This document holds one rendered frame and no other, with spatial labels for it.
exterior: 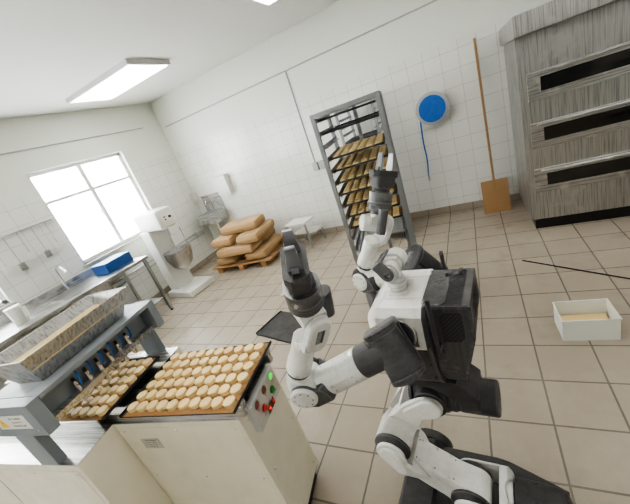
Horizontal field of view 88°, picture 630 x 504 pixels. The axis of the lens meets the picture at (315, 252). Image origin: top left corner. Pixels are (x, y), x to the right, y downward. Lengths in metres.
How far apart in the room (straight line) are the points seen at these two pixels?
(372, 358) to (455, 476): 0.86
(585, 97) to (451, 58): 1.60
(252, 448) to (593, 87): 3.76
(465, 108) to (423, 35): 1.00
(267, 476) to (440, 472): 0.72
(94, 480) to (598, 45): 4.41
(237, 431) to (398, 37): 4.49
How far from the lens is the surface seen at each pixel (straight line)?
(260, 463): 1.66
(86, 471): 1.91
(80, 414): 2.01
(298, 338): 0.88
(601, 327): 2.71
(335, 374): 0.94
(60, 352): 1.85
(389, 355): 0.86
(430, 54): 4.83
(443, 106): 4.69
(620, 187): 4.23
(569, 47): 3.89
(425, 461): 1.61
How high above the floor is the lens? 1.77
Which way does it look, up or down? 20 degrees down
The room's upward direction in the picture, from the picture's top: 20 degrees counter-clockwise
